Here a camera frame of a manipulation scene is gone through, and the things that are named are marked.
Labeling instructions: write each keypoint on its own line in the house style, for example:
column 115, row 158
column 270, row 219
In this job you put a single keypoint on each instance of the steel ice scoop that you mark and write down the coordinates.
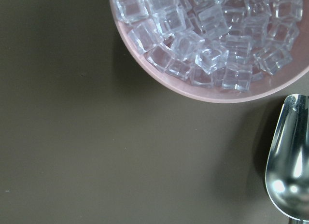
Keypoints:
column 287, row 169

